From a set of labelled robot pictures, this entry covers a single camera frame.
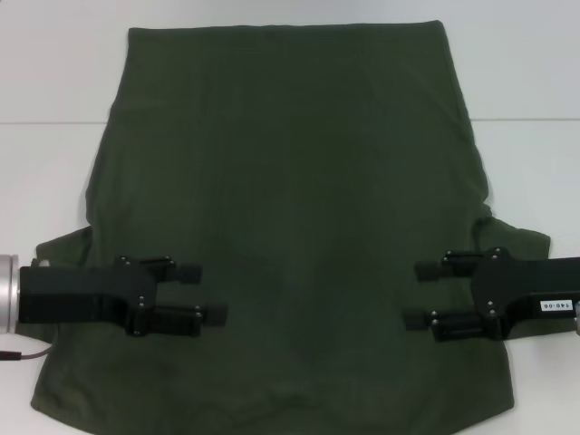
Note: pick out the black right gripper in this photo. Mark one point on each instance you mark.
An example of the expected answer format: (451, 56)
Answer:
(521, 285)

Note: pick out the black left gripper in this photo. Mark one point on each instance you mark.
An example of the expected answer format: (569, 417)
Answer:
(68, 294)

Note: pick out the dark green shirt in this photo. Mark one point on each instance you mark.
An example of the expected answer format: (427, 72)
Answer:
(290, 181)

